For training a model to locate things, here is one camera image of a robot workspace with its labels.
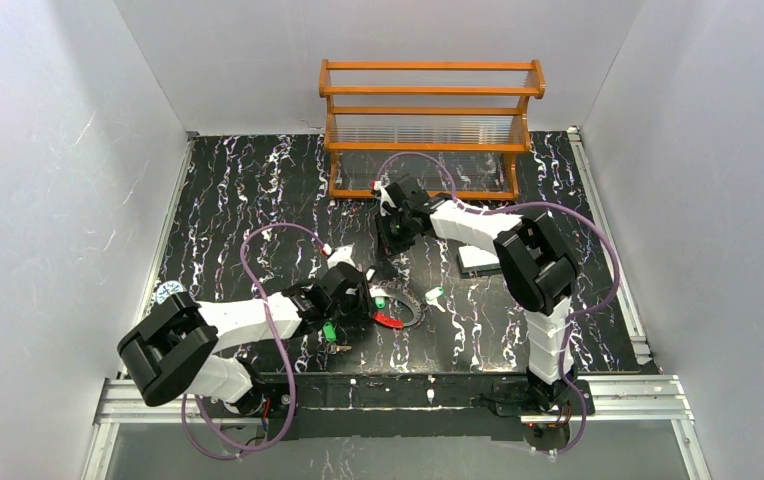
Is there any metal keyring with red handle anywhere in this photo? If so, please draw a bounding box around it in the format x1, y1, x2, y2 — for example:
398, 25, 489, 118
369, 282, 425, 330

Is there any green tag key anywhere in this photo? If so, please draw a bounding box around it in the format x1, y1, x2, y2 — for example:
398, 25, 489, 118
424, 286, 446, 312
322, 322, 352, 355

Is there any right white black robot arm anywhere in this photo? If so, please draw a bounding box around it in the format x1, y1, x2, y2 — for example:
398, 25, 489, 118
371, 175, 580, 403

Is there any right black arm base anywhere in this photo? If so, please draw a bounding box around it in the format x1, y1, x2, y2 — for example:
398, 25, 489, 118
473, 377, 596, 455

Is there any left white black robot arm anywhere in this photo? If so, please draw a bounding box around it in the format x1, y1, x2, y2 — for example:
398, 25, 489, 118
117, 262, 377, 414

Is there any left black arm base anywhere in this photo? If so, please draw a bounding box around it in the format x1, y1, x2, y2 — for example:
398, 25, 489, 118
197, 377, 295, 418

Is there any white black flat box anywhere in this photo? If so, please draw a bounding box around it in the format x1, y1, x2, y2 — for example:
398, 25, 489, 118
456, 245, 501, 278

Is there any orange wooden shelf rack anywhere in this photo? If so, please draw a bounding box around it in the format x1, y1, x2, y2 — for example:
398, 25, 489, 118
318, 59, 546, 201

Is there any small blue white jar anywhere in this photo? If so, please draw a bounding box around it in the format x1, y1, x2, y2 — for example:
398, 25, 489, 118
153, 280, 186, 305

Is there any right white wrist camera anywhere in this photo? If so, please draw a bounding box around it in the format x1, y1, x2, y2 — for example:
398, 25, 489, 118
371, 180, 401, 217

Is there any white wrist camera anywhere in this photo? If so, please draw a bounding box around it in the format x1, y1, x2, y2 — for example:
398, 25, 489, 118
327, 245, 356, 269
371, 180, 401, 217

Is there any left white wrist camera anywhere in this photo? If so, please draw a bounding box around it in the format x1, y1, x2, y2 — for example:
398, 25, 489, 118
327, 245, 356, 269

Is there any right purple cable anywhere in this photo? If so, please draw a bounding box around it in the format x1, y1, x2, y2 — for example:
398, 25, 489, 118
379, 151, 623, 457

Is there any purple cable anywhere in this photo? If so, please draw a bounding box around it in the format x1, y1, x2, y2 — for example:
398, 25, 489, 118
379, 151, 623, 457
180, 222, 332, 462

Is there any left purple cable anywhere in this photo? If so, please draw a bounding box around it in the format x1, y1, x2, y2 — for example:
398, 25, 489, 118
180, 222, 332, 462

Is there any aluminium front rail frame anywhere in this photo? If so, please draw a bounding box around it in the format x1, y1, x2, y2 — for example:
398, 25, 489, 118
83, 374, 710, 479

